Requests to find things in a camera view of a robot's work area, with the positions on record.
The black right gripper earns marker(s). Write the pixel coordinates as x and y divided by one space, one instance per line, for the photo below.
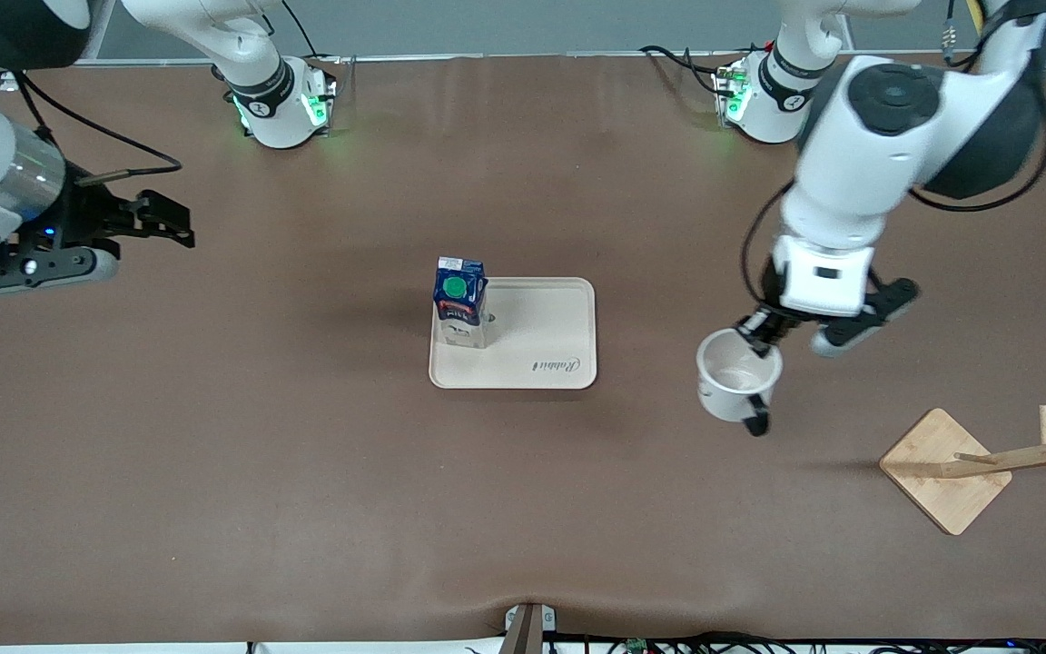
84 213

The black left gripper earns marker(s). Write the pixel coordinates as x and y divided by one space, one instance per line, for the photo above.
767 321

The blue milk carton green cap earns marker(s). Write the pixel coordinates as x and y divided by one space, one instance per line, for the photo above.
459 309

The cream plastic tray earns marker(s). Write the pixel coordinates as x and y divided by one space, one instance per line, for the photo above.
541 336

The wooden mug tree rack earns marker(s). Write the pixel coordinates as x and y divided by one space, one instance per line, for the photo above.
941 472

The small green circuit board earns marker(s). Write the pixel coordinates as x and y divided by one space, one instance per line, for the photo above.
637 646

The metal table edge bracket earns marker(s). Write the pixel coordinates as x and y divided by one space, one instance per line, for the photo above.
527 629

